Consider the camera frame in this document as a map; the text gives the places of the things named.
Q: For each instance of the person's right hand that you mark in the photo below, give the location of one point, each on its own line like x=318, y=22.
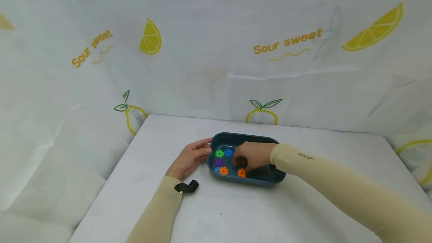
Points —
x=258, y=155

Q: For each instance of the person's left forearm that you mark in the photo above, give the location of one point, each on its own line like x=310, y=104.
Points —
x=158, y=213

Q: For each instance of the person's left fingers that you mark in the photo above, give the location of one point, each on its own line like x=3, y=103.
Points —
x=198, y=162

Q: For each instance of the pile of colourful snowflake discs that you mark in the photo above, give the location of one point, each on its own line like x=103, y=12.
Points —
x=220, y=154

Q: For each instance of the blue plastic tray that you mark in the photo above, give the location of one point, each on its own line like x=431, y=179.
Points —
x=263, y=178

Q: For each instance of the black wrist band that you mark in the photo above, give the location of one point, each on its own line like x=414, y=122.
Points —
x=187, y=187

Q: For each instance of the person's left thumb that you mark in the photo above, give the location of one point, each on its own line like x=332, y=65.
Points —
x=202, y=142

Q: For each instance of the person's right fingers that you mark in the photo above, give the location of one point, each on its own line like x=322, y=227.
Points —
x=239, y=160

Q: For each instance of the person's left hand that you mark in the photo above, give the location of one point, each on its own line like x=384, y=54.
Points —
x=186, y=161

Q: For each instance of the person's left index finger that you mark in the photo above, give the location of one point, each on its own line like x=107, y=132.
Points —
x=204, y=152

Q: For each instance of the person's right forearm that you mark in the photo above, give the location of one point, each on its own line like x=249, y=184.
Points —
x=344, y=186

